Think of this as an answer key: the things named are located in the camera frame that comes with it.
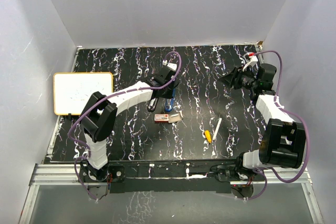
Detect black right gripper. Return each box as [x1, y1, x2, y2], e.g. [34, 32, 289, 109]
[218, 65, 258, 91]

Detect grey staple box tray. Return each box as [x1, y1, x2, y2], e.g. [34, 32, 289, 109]
[169, 112, 183, 123]

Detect red staple box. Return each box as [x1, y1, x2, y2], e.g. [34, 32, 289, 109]
[154, 114, 169, 123]

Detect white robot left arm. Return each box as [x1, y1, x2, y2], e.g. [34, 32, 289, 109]
[80, 63, 181, 182]

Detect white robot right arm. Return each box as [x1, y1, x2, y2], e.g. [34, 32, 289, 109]
[219, 63, 308, 183]

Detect white pen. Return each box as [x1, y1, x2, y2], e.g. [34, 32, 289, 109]
[213, 118, 222, 141]

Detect yellow cap marker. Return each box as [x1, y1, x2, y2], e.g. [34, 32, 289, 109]
[204, 130, 212, 144]

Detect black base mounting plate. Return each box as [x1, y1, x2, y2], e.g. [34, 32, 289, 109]
[79, 159, 265, 194]

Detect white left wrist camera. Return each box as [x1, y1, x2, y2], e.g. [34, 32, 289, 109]
[162, 60, 177, 71]

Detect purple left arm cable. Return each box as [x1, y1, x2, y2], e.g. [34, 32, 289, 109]
[67, 51, 182, 201]

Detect white board with wooden frame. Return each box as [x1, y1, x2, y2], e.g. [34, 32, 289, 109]
[53, 72, 113, 115]

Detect aluminium frame rail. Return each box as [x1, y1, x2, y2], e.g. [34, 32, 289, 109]
[18, 162, 324, 224]

